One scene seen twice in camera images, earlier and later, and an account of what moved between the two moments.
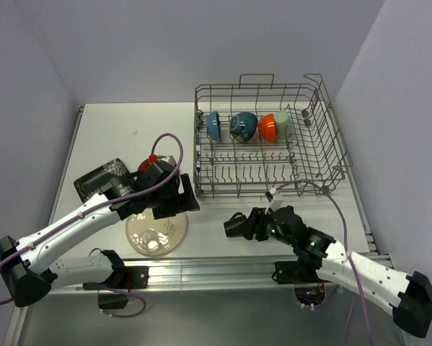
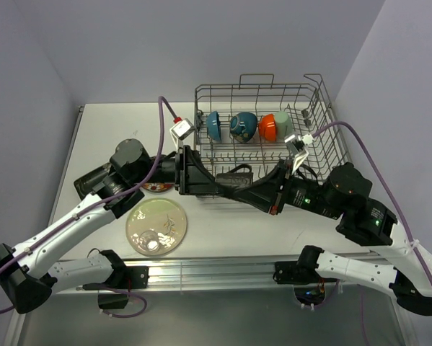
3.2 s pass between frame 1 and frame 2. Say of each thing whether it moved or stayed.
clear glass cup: stayed
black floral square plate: stayed
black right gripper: moved
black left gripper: moved
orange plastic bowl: stayed
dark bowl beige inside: stayed
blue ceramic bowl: stayed
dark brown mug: moved
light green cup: stayed
